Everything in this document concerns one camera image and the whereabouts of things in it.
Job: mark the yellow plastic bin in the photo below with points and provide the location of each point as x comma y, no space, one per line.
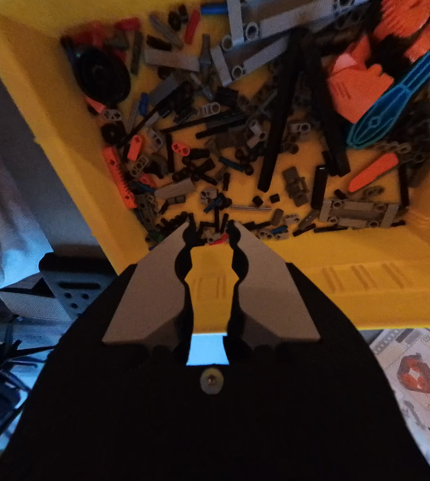
30,75

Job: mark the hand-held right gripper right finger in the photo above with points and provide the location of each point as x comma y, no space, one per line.
275,300

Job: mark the large black toy tyre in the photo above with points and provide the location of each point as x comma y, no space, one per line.
102,77

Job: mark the black long toy beam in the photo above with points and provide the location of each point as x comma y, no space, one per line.
279,112

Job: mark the orange pointed toy panel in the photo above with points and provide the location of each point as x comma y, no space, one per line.
373,173

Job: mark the grey short toy panel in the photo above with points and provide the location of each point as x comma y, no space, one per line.
358,210

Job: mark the open instruction booklet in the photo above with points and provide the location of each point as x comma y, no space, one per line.
418,375

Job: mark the pile of small toy parts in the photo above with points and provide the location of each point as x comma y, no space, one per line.
237,124

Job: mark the orange toy gear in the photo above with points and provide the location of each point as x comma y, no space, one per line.
406,13

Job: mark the grey long toy panel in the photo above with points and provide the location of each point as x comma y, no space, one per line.
294,17

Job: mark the black toy wheel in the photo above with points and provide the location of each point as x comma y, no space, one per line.
111,134

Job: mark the black office chair base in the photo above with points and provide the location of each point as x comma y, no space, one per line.
4,353

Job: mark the orange toothed toy rack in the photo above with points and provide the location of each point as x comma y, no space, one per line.
119,176

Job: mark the orange curved toy panel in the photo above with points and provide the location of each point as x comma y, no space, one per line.
354,86

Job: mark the blue toy tool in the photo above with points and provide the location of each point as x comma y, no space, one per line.
399,101

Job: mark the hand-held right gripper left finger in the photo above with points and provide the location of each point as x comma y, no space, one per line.
143,300

